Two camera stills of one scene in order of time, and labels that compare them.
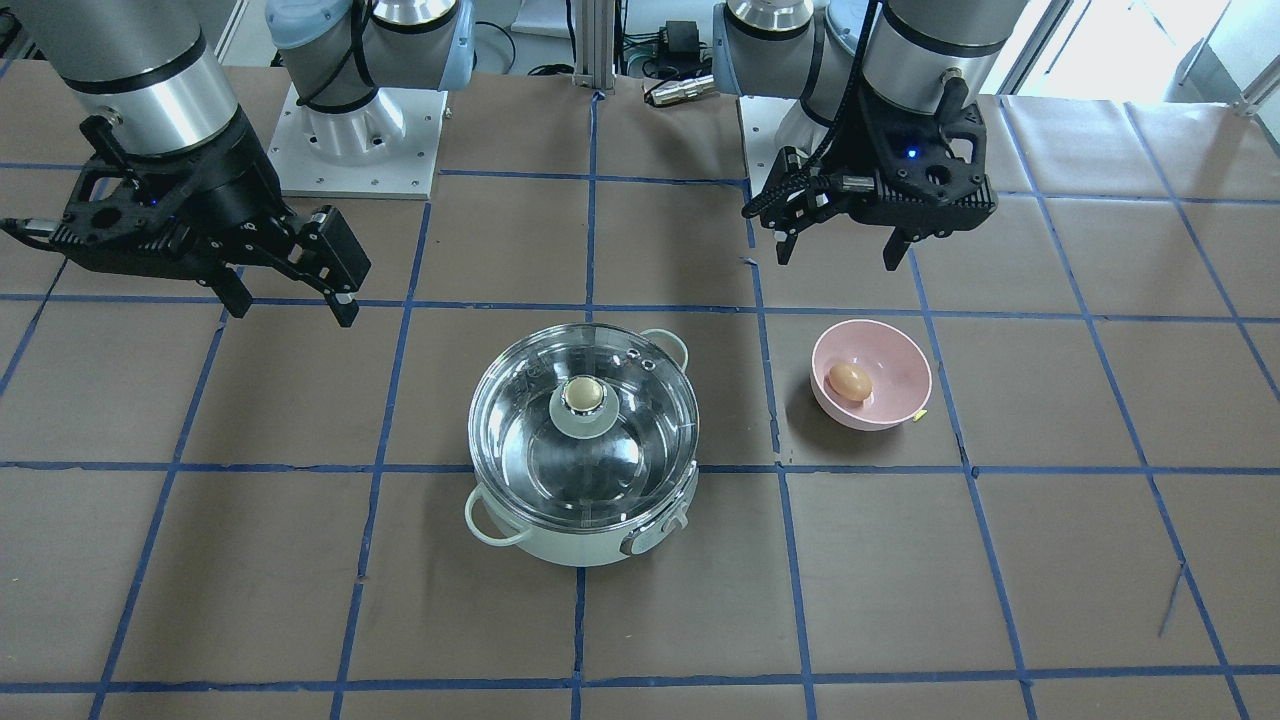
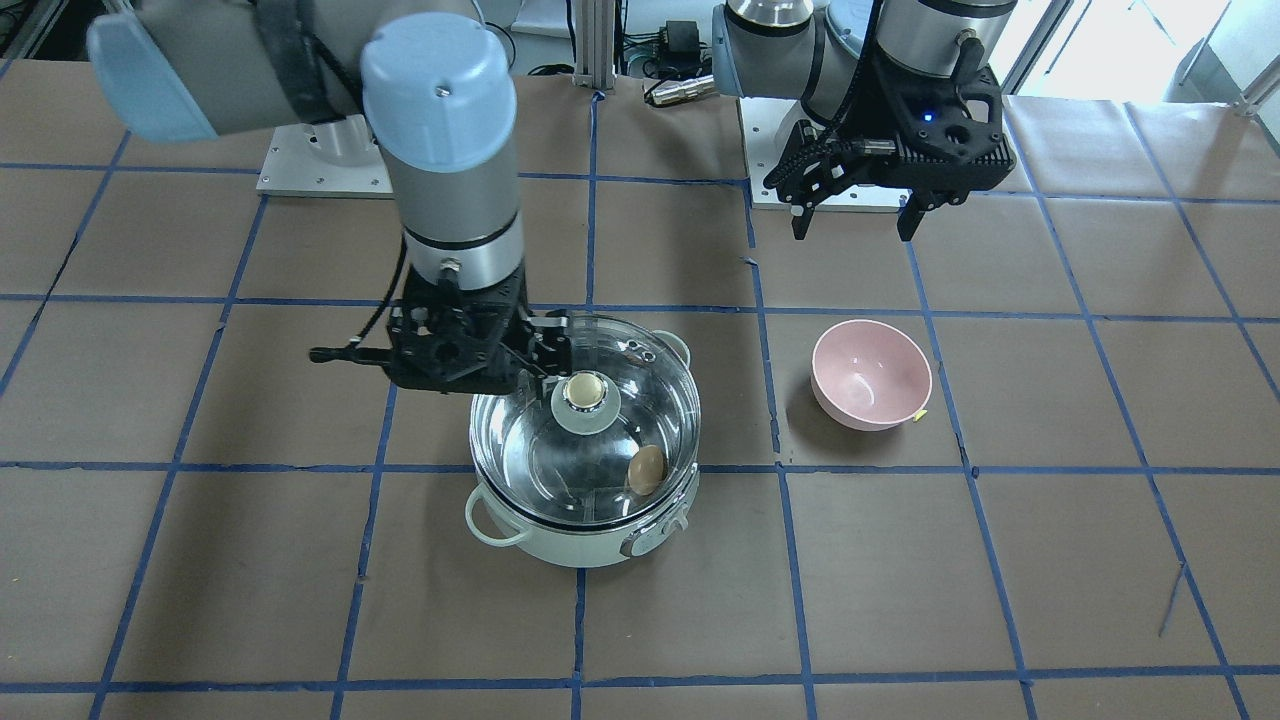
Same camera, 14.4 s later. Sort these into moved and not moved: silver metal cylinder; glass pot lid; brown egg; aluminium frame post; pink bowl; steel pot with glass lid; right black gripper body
Moved: right black gripper body; brown egg
Not moved: glass pot lid; aluminium frame post; pink bowl; steel pot with glass lid; silver metal cylinder
